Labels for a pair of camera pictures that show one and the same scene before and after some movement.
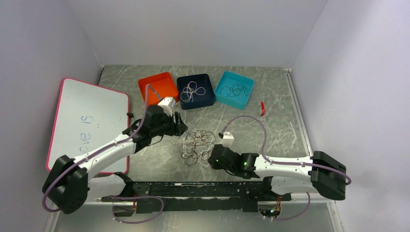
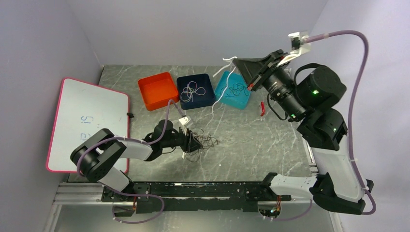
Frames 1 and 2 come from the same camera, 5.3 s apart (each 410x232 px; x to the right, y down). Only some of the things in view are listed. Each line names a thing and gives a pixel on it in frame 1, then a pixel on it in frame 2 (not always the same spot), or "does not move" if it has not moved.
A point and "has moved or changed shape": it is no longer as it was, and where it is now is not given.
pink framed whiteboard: (86, 117) does not move
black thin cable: (235, 90) does not move
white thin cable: (187, 92) does not move
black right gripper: (214, 164) to (250, 67)
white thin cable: (196, 145) has moved or changed shape
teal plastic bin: (234, 89) does not move
